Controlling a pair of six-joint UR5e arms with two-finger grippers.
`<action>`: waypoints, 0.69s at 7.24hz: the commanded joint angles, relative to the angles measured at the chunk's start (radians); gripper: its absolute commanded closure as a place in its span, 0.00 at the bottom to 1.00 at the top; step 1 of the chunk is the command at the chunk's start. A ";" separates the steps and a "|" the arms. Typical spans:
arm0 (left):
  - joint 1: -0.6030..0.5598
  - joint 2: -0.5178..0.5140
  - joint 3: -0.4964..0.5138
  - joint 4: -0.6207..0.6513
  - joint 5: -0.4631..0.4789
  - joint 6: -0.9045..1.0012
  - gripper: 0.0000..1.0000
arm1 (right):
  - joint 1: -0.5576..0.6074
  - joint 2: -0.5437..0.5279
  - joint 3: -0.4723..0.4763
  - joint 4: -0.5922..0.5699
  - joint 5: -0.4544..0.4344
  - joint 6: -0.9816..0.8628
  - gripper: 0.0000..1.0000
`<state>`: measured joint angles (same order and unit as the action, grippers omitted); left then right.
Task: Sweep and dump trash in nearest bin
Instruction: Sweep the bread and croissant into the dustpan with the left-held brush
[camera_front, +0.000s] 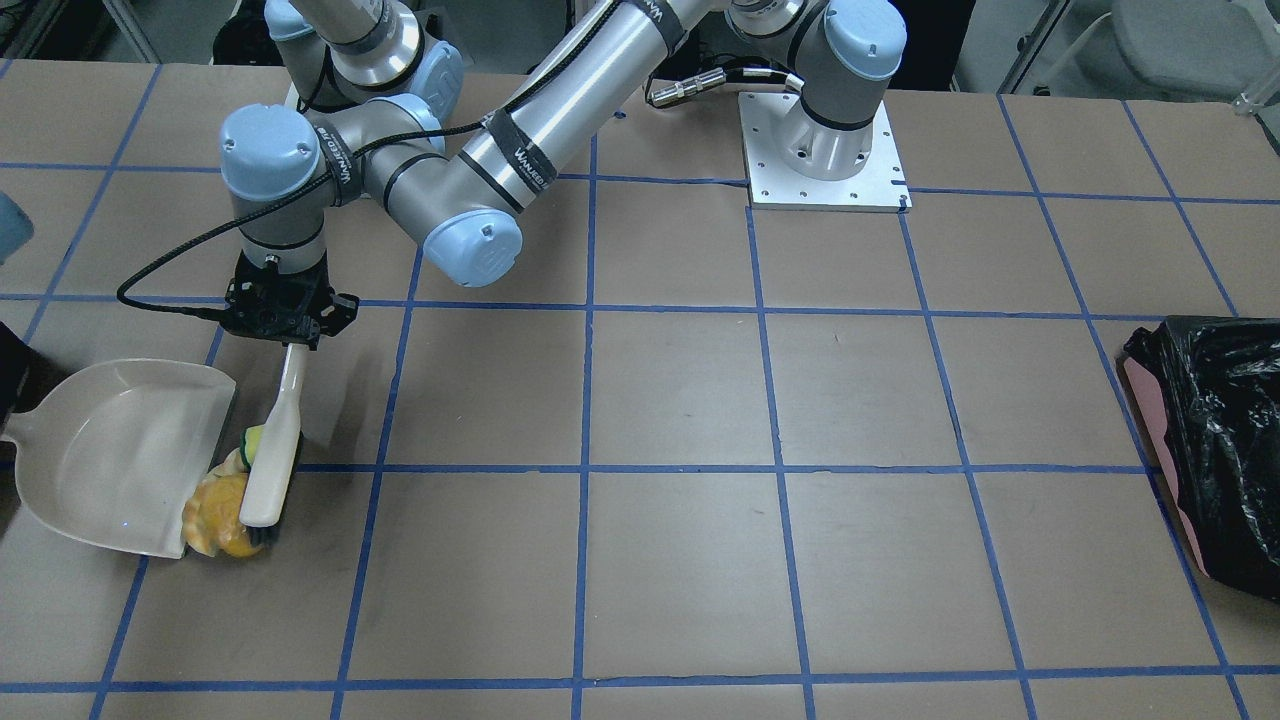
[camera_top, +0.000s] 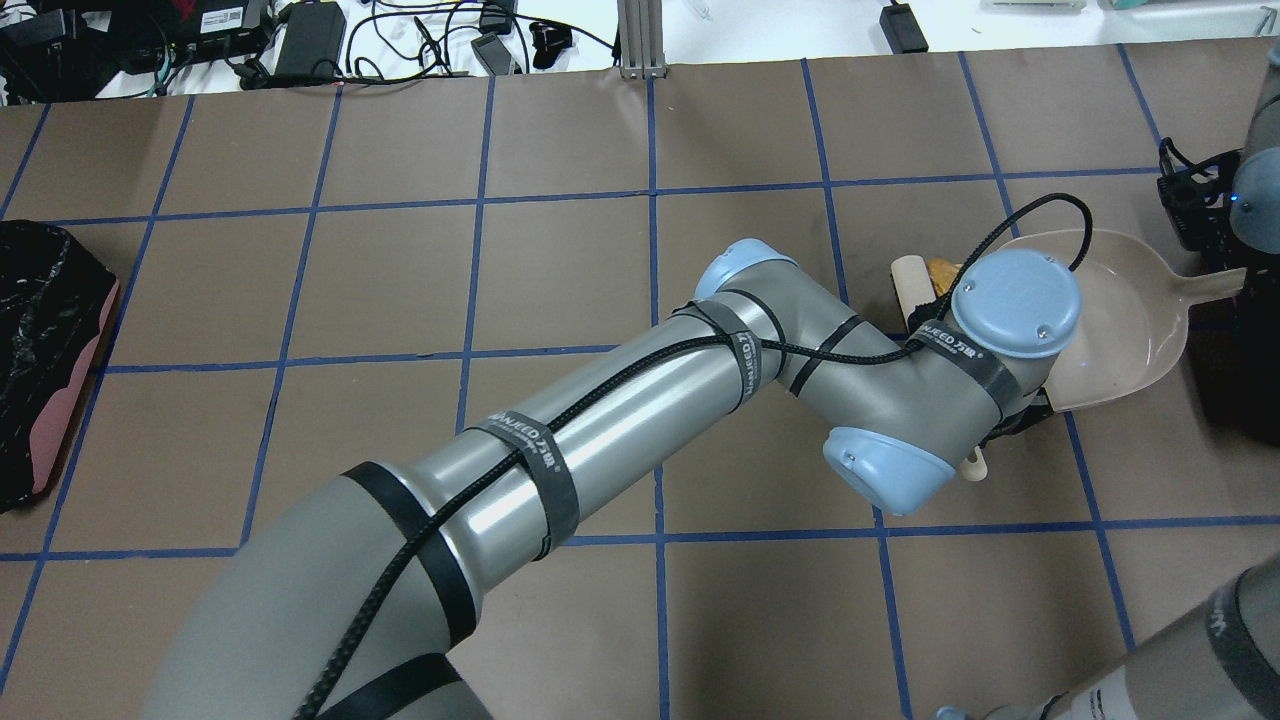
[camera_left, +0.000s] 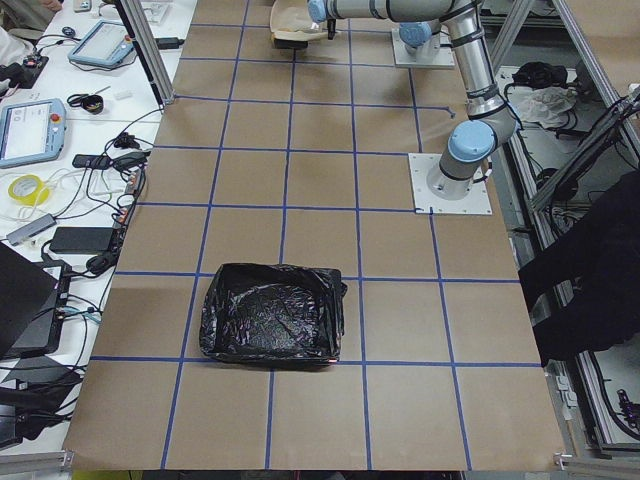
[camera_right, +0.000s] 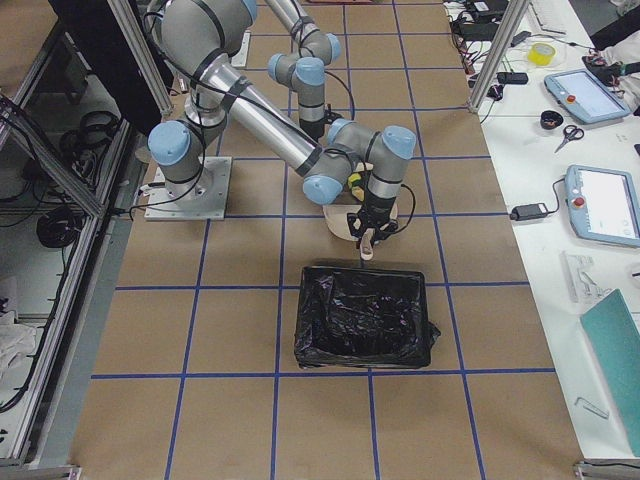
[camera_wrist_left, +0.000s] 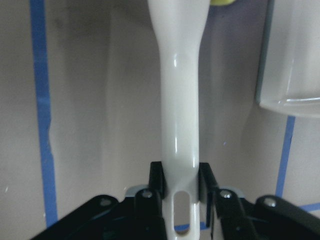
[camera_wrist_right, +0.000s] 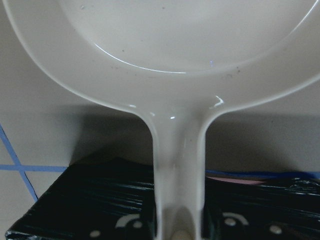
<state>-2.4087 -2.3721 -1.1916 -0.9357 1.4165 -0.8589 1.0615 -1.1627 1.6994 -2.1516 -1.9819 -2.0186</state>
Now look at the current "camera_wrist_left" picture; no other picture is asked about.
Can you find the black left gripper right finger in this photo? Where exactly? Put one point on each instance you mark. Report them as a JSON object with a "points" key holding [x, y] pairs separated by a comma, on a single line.
{"points": [[222, 203]]}

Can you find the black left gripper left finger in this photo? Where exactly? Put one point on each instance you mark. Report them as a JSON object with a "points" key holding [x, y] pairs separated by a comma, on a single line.
{"points": [[148, 201]]}

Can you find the cream dustpan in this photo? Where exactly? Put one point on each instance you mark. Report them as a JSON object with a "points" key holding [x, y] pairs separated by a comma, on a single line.
{"points": [[288, 79]]}

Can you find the cream hand brush black bristles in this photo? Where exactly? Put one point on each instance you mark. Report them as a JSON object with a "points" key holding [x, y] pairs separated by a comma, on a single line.
{"points": [[178, 26]]}

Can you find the yellow trash piece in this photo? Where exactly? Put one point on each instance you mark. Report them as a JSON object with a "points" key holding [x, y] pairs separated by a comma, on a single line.
{"points": [[219, 3]]}

